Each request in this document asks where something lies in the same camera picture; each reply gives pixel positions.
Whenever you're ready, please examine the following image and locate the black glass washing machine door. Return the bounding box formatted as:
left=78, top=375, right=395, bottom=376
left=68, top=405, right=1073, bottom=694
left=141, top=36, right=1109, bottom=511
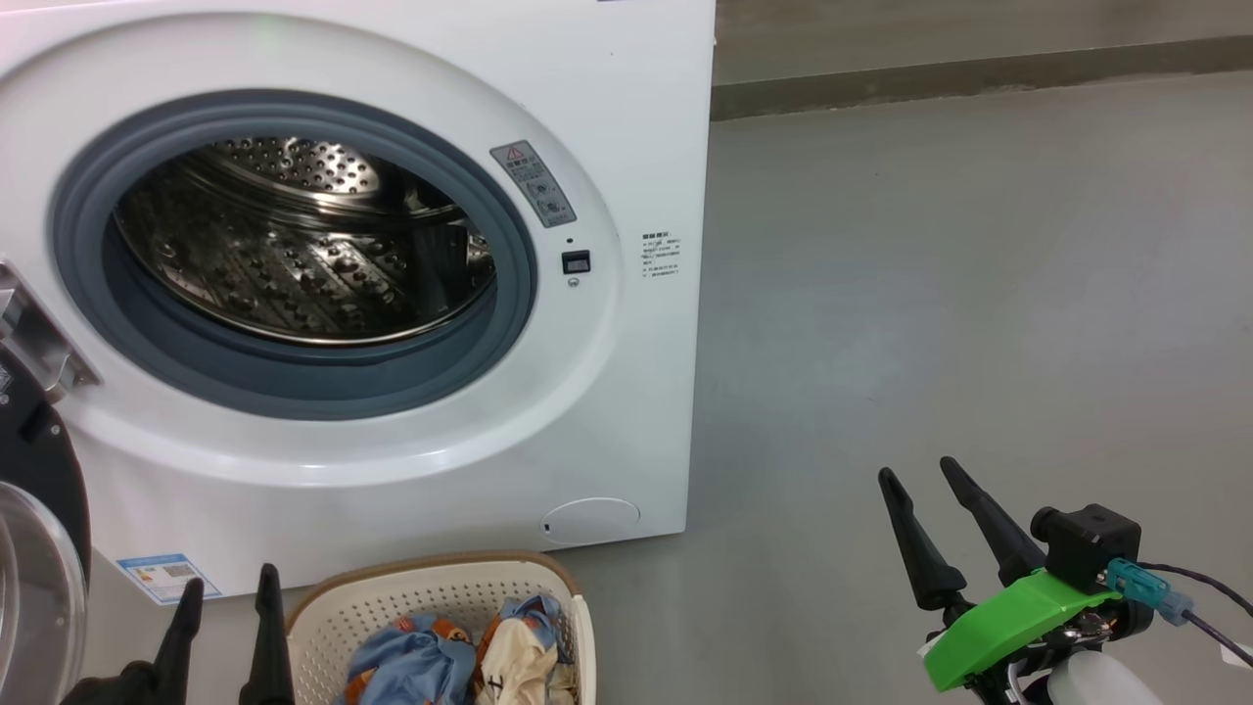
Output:
left=0, top=262, right=99, bottom=705

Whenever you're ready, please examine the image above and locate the grey wall baseboard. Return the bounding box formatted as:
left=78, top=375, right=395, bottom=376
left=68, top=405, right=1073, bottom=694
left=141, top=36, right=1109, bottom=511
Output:
left=712, top=36, right=1253, bottom=122

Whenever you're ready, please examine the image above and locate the steel washing machine drum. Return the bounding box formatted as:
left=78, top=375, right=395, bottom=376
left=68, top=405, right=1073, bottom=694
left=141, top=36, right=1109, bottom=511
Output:
left=113, top=136, right=499, bottom=347

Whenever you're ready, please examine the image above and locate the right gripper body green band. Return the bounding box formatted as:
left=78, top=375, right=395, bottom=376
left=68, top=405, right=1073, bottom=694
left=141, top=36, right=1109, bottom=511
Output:
left=920, top=570, right=1156, bottom=705

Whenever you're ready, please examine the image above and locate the blue energy label sticker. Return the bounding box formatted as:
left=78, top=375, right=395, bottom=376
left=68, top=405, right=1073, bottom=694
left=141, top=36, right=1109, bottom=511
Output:
left=116, top=553, right=222, bottom=606

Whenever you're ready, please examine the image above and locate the round white filter cover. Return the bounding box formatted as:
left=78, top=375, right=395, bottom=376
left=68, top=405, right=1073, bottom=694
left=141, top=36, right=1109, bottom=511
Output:
left=540, top=497, right=641, bottom=547

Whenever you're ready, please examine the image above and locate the blue printed garment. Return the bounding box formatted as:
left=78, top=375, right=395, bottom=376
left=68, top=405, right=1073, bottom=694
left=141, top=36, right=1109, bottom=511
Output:
left=343, top=592, right=579, bottom=705

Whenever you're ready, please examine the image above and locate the teal right cable connector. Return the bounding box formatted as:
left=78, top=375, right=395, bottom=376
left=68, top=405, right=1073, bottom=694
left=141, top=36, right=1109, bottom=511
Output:
left=1106, top=557, right=1195, bottom=628

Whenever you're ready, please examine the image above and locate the cream perforated laundry basket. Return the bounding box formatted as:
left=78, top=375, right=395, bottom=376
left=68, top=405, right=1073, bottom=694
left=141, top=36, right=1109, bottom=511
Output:
left=284, top=550, right=598, bottom=705

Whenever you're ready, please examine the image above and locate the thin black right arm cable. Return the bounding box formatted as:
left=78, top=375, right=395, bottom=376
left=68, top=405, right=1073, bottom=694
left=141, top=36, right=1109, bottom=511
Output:
left=1140, top=562, right=1253, bottom=669

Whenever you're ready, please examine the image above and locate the cream garment with blue sleeves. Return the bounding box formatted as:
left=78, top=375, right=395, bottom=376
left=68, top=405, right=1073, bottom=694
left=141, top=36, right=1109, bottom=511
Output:
left=475, top=617, right=574, bottom=705

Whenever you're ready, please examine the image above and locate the white front-load washing machine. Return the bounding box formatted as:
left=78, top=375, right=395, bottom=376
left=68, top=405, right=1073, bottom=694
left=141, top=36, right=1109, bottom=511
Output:
left=0, top=0, right=719, bottom=605

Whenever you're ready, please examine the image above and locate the grey rubber door gasket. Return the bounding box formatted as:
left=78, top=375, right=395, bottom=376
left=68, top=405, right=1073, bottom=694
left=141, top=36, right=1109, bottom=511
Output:
left=48, top=89, right=538, bottom=421

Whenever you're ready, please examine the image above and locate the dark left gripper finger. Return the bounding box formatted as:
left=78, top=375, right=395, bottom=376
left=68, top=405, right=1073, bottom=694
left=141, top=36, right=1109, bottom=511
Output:
left=59, top=578, right=205, bottom=705
left=239, top=563, right=296, bottom=705

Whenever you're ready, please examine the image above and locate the grey warning label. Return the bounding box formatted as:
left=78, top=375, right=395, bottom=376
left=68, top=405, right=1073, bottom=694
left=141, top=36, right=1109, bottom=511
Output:
left=489, top=140, right=578, bottom=229

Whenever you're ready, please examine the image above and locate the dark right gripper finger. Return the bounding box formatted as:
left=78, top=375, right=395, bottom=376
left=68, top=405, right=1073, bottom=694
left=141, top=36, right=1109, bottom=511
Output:
left=939, top=456, right=1049, bottom=588
left=877, top=467, right=971, bottom=614

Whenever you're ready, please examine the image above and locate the small black text sticker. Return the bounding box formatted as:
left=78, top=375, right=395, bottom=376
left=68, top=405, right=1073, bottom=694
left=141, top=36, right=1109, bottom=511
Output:
left=640, top=232, right=682, bottom=281

